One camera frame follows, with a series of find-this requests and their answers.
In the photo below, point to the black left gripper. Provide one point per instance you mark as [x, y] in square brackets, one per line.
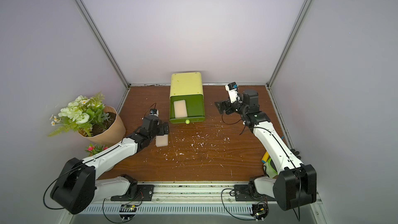
[163, 131]

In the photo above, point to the yellow-green drawer cabinet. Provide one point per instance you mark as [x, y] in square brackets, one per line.
[186, 84]

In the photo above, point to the black garden glove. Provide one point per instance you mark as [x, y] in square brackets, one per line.
[273, 165]

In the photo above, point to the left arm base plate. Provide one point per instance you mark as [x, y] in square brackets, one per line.
[136, 193]

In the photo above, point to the controller board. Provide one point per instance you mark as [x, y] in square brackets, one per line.
[127, 212]
[260, 211]

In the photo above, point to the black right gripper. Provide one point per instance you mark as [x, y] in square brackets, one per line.
[227, 106]

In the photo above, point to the aluminium front rail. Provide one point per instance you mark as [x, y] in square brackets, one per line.
[192, 193]

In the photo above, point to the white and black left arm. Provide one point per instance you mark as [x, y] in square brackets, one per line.
[79, 185]

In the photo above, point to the small pink flower pot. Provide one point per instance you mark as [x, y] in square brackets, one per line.
[94, 149]

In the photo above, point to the cream sponge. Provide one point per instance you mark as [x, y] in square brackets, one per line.
[162, 140]
[180, 109]

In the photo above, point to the blue garden rake yellow handle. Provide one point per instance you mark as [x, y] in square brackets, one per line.
[265, 157]

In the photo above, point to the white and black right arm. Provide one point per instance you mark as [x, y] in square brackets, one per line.
[296, 183]

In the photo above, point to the left controller board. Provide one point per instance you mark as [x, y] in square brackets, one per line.
[127, 212]

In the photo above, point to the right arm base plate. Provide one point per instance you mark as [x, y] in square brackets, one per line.
[244, 192]

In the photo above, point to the right controller board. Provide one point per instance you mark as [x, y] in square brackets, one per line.
[260, 211]

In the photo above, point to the white flower bouquet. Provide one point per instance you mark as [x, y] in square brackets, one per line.
[85, 115]

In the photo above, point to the green top drawer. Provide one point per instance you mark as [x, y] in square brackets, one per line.
[195, 108]

